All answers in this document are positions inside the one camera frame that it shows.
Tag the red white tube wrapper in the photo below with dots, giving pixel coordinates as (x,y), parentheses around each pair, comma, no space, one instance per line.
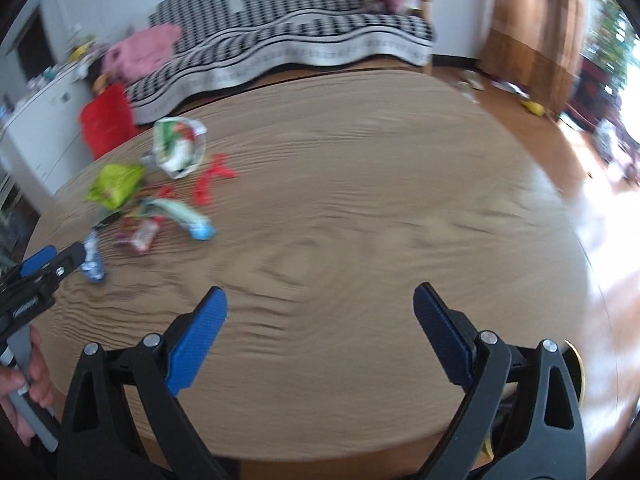
(142,234)

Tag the dark red cabinet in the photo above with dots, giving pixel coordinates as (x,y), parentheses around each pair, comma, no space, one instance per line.
(590,90)

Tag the green potted plant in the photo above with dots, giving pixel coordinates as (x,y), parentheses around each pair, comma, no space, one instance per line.
(610,15)

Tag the black white striped sofa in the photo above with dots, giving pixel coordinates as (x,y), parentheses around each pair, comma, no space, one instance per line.
(280,25)

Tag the gold rimmed bin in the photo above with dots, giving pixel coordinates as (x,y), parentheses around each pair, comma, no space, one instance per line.
(577,370)

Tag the cluster of small bottles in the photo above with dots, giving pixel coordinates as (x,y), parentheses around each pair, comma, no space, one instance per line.
(45,75)

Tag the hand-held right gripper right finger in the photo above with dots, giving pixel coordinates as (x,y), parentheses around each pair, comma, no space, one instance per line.
(442,335)

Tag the blue white wrapper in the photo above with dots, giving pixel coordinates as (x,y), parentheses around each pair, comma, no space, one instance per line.
(94,260)

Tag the white cabinet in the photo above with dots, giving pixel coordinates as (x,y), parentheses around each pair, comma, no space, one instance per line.
(40,125)

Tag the pink garment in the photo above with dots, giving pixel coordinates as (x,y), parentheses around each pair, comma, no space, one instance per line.
(142,50)

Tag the small yellow toy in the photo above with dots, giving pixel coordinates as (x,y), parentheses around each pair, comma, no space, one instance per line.
(534,107)

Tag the wooden sofa frame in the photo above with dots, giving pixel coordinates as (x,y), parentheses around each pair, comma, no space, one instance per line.
(425,0)

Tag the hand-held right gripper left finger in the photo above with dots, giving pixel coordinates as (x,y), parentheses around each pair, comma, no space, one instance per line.
(197,340)

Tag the red plastic chair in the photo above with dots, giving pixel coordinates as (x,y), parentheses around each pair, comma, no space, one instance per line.
(107,120)

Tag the white slipper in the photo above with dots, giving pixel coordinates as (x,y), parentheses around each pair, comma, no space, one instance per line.
(470,80)

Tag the green snack packet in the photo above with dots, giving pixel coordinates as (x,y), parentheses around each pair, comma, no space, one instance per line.
(115,185)

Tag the person's left hand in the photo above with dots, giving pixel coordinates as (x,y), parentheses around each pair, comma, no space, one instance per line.
(42,380)

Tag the white paper scrap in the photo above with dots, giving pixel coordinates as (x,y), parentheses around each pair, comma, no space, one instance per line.
(510,87)

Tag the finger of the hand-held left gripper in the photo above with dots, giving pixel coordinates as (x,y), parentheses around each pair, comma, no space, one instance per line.
(70,257)
(37,260)

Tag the brown curtain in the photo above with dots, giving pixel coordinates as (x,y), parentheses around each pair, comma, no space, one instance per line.
(535,35)

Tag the red plastic clip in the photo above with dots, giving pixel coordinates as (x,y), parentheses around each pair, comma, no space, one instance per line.
(212,180)

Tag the grey white plastic bag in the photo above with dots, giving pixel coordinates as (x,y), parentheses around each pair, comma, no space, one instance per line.
(607,137)

